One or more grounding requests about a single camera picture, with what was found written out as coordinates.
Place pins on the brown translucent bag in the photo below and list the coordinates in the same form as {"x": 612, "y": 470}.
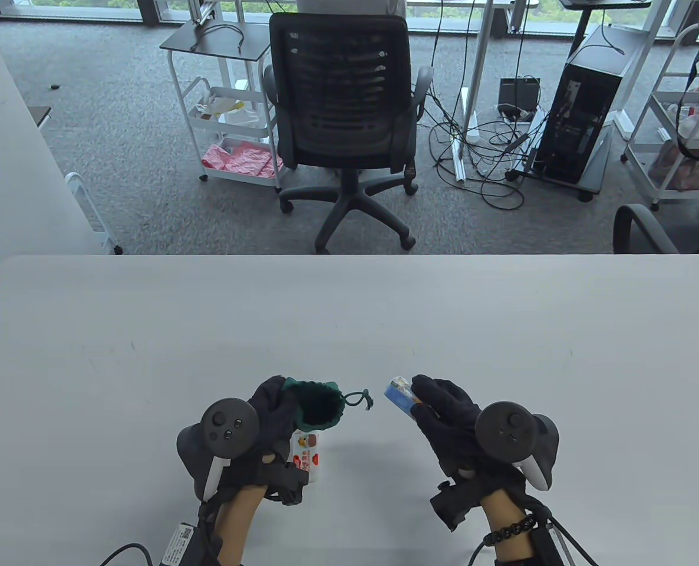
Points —
{"x": 679, "y": 168}

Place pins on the white metal shelf cart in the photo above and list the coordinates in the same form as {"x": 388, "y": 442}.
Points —
{"x": 682, "y": 194}

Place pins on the black computer tower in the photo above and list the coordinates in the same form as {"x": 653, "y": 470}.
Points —
{"x": 579, "y": 118}

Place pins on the black white hand controller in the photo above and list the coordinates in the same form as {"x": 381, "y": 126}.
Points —
{"x": 505, "y": 427}
{"x": 228, "y": 424}

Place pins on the dark small table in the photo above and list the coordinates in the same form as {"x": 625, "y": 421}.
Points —
{"x": 40, "y": 112}

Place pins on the grey wheeled tower stand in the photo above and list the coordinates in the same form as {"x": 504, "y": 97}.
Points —
{"x": 594, "y": 171}

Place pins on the grey chair armrest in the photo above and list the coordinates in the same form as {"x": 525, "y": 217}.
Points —
{"x": 626, "y": 224}

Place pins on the person's left forearm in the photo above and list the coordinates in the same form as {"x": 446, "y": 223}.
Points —
{"x": 237, "y": 525}

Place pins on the red white snack packet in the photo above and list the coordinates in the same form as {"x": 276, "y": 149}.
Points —
{"x": 307, "y": 454}

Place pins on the aluminium profile frame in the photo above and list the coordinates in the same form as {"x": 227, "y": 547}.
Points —
{"x": 202, "y": 12}

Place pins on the white cart with black top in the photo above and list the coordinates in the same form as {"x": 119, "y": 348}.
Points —
{"x": 220, "y": 38}

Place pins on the black white right hand controller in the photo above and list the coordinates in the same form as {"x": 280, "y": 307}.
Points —
{"x": 505, "y": 427}

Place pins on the black white left hand controller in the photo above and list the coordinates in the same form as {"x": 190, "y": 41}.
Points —
{"x": 228, "y": 424}

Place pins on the person's right hand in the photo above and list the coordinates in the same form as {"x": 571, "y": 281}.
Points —
{"x": 449, "y": 424}

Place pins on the black mesh office chair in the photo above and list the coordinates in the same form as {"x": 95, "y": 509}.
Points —
{"x": 338, "y": 147}

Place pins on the colourful printed tissue packet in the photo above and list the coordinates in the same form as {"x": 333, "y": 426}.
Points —
{"x": 399, "y": 395}

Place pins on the white desk leg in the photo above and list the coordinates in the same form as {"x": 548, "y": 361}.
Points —
{"x": 479, "y": 53}
{"x": 644, "y": 59}

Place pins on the black box on floor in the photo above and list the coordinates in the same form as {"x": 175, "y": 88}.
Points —
{"x": 517, "y": 91}

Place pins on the white power strip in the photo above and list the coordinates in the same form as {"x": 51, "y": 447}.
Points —
{"x": 514, "y": 112}

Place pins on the pink plastic bags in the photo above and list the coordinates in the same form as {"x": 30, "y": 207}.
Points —
{"x": 237, "y": 159}

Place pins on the person's right forearm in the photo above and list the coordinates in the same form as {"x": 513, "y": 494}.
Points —
{"x": 500, "y": 507}

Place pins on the person's left hand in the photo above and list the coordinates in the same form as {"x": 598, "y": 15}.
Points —
{"x": 273, "y": 413}

